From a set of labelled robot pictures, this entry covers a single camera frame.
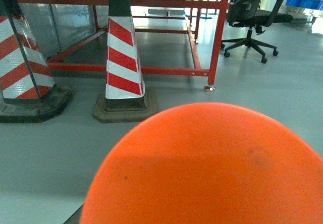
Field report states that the striped traffic cone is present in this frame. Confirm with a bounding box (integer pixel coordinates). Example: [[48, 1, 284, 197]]
[[92, 0, 158, 123], [1, 0, 72, 123]]

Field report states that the right striped traffic cone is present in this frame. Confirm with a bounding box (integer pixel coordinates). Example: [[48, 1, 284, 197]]
[[92, 0, 158, 123]]

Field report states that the black office chair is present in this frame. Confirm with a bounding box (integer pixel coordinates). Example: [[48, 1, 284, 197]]
[[221, 0, 293, 64]]

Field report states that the left striped traffic cone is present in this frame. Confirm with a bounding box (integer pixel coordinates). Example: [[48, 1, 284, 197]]
[[1, 0, 72, 123]]

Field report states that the orange cylindrical capacitor 4680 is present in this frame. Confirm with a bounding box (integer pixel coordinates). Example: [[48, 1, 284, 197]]
[[80, 103, 322, 223]]

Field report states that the red metal workbench frame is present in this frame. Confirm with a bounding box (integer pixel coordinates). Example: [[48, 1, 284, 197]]
[[18, 0, 228, 92]]

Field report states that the blue bins side shelf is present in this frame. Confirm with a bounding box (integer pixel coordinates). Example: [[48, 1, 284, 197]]
[[286, 0, 322, 24]]

